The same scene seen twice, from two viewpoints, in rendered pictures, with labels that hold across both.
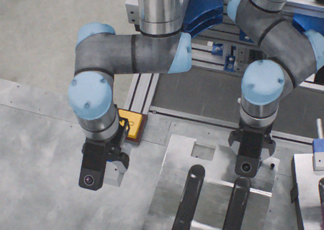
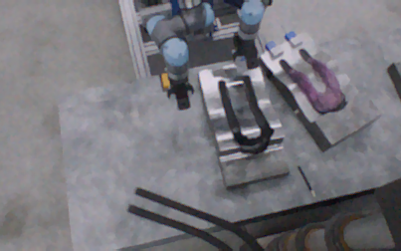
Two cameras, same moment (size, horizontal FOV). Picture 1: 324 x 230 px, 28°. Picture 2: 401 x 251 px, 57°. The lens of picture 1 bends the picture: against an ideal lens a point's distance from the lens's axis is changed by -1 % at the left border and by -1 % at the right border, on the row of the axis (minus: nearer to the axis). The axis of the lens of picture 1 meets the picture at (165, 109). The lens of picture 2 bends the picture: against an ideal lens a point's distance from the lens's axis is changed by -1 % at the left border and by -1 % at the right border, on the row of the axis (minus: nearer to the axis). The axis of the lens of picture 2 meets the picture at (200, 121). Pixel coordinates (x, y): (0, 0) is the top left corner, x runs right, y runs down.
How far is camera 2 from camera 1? 0.44 m
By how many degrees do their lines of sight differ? 15
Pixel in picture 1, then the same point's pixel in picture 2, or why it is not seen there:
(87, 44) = (158, 28)
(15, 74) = not seen: hidden behind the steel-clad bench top
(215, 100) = not seen: hidden behind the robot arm
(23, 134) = (115, 112)
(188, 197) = (224, 98)
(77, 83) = (168, 47)
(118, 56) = (177, 27)
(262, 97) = (257, 17)
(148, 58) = (193, 22)
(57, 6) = (65, 56)
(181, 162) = (211, 83)
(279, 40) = not seen: outside the picture
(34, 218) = (148, 149)
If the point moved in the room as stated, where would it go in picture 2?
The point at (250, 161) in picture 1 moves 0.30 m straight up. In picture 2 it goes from (254, 60) to (268, 10)
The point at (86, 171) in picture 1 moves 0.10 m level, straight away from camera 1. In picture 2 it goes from (180, 100) to (157, 86)
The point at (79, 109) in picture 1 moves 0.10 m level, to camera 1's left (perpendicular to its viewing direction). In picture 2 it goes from (176, 60) to (149, 77)
